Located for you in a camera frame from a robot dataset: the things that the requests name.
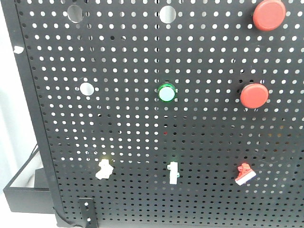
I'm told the yellow rotary switch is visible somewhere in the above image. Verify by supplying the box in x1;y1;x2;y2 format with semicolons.
95;159;114;180

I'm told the red rotary switch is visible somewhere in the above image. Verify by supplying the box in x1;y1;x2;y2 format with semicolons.
235;163;256;186

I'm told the black perforated pegboard panel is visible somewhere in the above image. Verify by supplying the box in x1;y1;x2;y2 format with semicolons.
1;0;304;228

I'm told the green round push button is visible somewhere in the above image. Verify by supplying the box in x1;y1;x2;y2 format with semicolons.
157;82;176;102

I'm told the lower red mushroom button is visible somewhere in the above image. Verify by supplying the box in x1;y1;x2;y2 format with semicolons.
240;83;269;109

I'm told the red mushroom button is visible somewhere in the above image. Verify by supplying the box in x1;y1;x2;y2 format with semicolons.
240;83;269;109
253;0;286;31

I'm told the black open tray box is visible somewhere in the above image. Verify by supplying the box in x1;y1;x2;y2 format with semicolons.
3;146;54;214

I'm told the upper red mushroom button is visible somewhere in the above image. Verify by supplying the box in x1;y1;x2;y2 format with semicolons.
253;0;286;31

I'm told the white green rotary switch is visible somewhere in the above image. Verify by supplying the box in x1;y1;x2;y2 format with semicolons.
167;161;180;185

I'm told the left black clamp bracket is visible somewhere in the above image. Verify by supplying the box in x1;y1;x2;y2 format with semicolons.
78;198;98;228

